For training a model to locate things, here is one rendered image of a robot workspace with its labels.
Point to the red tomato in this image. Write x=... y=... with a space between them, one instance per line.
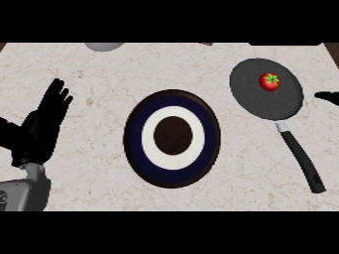
x=270 y=81

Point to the grey round object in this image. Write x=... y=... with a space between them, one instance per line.
x=103 y=46

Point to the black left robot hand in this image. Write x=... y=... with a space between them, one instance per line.
x=40 y=128

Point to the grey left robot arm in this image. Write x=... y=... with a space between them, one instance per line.
x=23 y=191

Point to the blue white brown plate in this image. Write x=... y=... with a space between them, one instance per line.
x=172 y=138

